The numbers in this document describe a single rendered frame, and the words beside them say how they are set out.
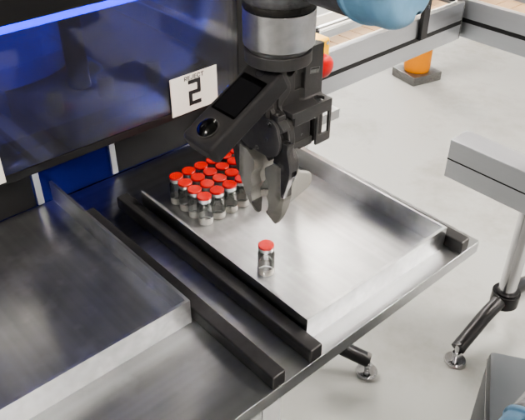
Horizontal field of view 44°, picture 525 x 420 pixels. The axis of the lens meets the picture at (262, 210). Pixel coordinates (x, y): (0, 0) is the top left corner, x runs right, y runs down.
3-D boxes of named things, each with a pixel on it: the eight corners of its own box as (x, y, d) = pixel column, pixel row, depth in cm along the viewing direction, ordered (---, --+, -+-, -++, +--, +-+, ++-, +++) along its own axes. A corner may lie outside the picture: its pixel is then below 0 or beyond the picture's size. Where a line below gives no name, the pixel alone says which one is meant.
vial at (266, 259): (253, 271, 85) (253, 245, 83) (267, 263, 86) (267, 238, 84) (265, 279, 84) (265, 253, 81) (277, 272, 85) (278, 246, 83)
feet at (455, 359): (436, 358, 188) (444, 323, 180) (528, 280, 215) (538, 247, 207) (460, 374, 183) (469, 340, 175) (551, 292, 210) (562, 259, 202)
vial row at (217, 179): (185, 214, 95) (183, 187, 93) (277, 170, 105) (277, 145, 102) (194, 221, 94) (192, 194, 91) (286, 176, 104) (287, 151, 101)
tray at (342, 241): (143, 211, 96) (141, 192, 94) (275, 151, 110) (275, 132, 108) (306, 342, 76) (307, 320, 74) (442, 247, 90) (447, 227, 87)
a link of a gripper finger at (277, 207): (320, 215, 80) (317, 147, 75) (284, 235, 77) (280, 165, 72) (302, 206, 82) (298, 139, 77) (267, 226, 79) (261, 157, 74)
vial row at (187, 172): (167, 201, 98) (165, 175, 95) (258, 159, 108) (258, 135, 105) (176, 207, 97) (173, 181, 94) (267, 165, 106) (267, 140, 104)
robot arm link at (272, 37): (277, 24, 61) (222, 2, 66) (277, 70, 64) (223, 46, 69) (332, 6, 65) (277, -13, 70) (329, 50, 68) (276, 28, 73)
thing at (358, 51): (252, 132, 124) (252, 52, 114) (202, 103, 133) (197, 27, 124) (464, 40, 161) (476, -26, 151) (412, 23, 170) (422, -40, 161)
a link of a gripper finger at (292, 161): (301, 198, 74) (297, 127, 69) (291, 203, 73) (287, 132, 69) (272, 185, 77) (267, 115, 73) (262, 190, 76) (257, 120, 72)
